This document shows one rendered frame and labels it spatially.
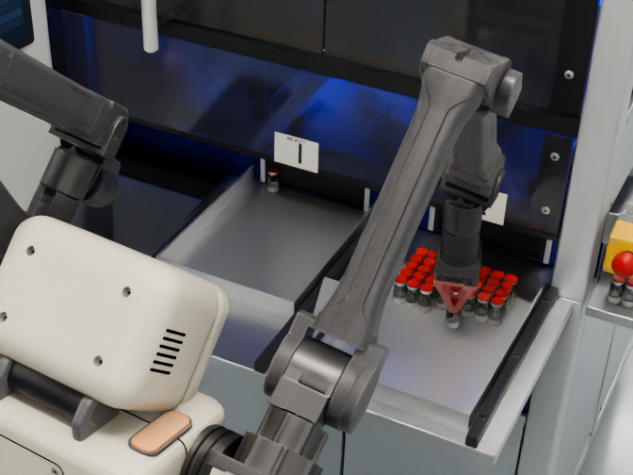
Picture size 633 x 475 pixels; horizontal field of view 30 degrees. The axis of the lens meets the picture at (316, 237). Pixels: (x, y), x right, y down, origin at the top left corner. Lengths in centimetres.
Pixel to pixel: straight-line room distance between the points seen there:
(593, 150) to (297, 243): 55
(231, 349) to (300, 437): 66
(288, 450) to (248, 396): 129
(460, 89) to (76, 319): 46
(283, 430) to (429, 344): 71
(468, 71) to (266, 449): 44
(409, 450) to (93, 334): 127
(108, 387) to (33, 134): 109
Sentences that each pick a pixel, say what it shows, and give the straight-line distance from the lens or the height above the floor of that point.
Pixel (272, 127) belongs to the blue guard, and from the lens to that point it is 207.
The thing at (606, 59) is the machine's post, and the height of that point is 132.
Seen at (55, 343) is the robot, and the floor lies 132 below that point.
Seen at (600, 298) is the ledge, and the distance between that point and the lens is 203.
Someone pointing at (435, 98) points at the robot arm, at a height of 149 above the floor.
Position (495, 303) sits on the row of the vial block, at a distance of 190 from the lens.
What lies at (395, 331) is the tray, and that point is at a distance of 189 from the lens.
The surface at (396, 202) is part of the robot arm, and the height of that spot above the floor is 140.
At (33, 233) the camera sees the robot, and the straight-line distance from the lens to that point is 124.
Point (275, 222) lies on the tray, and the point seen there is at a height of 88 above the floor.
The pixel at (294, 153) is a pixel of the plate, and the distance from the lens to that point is 207.
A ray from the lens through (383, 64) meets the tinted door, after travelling 193.
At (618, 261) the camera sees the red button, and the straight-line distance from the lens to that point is 190.
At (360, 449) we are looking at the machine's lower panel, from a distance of 242.
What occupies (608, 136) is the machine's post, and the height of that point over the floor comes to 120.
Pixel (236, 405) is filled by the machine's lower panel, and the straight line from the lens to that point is 251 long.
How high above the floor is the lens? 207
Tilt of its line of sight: 35 degrees down
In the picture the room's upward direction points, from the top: 2 degrees clockwise
